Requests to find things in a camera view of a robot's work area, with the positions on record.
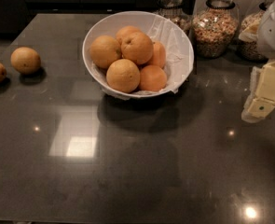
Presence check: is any orange in bowl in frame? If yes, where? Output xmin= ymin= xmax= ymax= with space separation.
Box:
xmin=139 ymin=65 xmax=167 ymax=91
xmin=116 ymin=25 xmax=140 ymax=44
xmin=106 ymin=59 xmax=140 ymax=93
xmin=147 ymin=41 xmax=166 ymax=68
xmin=89 ymin=35 xmax=121 ymax=69

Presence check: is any orange on table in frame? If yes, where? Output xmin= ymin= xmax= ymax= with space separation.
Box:
xmin=10 ymin=47 xmax=41 ymax=75

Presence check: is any glass jar with grains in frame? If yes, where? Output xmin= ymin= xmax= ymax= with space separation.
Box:
xmin=237 ymin=0 xmax=274 ymax=63
xmin=156 ymin=0 xmax=191 ymax=34

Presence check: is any middle glass jar with cereal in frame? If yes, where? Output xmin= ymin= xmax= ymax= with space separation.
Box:
xmin=191 ymin=0 xmax=239 ymax=59

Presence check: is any front right orange in bowl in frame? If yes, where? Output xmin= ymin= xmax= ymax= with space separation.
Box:
xmin=139 ymin=65 xmax=167 ymax=91

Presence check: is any back orange in bowl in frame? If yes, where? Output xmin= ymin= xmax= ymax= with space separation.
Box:
xmin=116 ymin=25 xmax=140 ymax=44

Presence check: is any right glass jar with grains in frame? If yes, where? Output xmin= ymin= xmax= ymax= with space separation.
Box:
xmin=237 ymin=0 xmax=274 ymax=63

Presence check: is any left glass jar with grains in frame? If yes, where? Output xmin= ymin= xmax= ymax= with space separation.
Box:
xmin=156 ymin=0 xmax=191 ymax=34

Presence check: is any top centre orange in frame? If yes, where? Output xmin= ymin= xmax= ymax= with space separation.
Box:
xmin=121 ymin=32 xmax=154 ymax=65

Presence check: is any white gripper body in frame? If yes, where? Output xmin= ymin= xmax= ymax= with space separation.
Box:
xmin=257 ymin=1 xmax=275 ymax=59

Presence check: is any white plastic bowl liner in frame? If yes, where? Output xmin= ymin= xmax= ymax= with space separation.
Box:
xmin=91 ymin=14 xmax=194 ymax=102

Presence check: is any white bowl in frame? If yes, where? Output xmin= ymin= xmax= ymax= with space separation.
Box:
xmin=81 ymin=10 xmax=195 ymax=99

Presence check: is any left orange in bowl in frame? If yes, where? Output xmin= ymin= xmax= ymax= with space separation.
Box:
xmin=89 ymin=35 xmax=121 ymax=69

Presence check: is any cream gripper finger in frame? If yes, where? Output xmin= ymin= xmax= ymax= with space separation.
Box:
xmin=241 ymin=60 xmax=275 ymax=123
xmin=239 ymin=20 xmax=260 ymax=42

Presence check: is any right rear orange in bowl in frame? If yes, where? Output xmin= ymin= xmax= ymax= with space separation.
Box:
xmin=147 ymin=41 xmax=166 ymax=68

